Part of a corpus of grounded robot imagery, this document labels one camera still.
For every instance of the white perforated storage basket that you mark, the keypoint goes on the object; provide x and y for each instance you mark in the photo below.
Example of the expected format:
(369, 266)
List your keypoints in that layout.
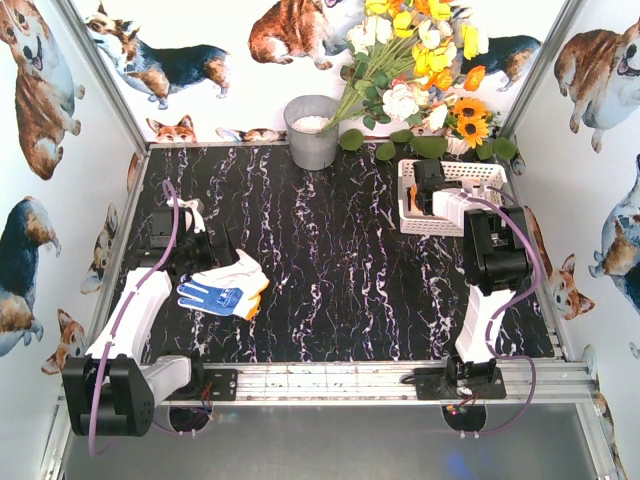
(478, 180)

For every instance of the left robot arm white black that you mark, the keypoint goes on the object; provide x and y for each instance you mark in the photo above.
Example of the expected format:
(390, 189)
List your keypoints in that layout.
(108, 390)

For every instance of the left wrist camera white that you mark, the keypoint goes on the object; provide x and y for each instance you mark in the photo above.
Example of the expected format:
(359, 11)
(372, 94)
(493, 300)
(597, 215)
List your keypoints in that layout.
(193, 210)

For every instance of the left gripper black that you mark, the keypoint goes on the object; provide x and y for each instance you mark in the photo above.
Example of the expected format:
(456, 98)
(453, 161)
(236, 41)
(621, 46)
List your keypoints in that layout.
(215, 248)

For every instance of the blue dotted glove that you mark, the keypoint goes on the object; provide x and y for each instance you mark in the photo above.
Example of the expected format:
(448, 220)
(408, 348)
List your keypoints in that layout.
(223, 302)

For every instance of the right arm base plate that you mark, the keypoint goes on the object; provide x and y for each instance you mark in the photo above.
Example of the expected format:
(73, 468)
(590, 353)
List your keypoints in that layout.
(434, 384)

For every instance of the yellow coated glove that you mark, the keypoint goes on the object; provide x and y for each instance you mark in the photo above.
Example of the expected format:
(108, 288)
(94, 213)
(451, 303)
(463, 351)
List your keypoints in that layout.
(412, 192)

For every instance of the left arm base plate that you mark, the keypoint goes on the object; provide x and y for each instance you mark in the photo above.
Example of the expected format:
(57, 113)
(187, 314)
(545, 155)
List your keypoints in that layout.
(209, 385)

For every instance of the grey metal bucket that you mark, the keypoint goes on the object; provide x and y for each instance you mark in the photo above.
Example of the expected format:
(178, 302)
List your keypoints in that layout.
(313, 140)

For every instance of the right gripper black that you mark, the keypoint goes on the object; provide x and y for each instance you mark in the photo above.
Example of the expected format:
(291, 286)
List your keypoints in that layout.
(426, 185)

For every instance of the artificial flower bouquet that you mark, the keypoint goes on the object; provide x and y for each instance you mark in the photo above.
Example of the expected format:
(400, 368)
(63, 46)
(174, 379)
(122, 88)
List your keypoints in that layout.
(418, 63)

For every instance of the white glove orange cuff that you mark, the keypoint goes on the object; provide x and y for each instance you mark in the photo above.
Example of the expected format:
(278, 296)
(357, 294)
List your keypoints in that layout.
(245, 274)

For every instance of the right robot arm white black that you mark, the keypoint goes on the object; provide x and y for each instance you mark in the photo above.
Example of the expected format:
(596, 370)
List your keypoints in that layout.
(498, 258)

